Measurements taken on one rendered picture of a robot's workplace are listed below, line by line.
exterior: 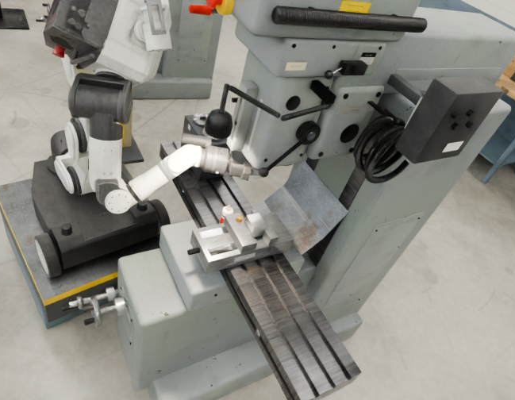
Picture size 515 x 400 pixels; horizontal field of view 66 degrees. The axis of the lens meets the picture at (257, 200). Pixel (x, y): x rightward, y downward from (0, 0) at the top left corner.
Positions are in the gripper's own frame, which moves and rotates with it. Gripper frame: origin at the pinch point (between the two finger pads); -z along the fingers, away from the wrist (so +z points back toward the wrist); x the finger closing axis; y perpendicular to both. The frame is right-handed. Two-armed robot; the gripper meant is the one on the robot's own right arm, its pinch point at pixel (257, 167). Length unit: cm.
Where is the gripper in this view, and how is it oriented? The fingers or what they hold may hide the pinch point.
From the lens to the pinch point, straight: 133.6
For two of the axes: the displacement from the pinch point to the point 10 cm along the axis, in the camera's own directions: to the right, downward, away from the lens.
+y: -2.5, 7.1, 6.5
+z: -9.7, -1.4, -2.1
